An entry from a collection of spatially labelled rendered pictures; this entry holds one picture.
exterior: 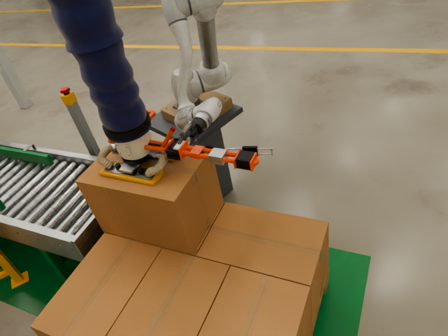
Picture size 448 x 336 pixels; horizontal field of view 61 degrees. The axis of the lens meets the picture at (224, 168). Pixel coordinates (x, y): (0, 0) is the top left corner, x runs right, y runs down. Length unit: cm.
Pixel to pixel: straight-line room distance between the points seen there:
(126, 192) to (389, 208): 185
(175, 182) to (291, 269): 69
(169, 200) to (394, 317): 141
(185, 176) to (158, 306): 62
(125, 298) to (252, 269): 63
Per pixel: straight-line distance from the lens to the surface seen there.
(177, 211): 179
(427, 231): 285
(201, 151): 174
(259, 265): 193
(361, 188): 306
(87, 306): 207
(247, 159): 162
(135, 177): 191
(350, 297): 247
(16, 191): 306
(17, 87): 547
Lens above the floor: 211
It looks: 39 degrees down
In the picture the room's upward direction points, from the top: 12 degrees counter-clockwise
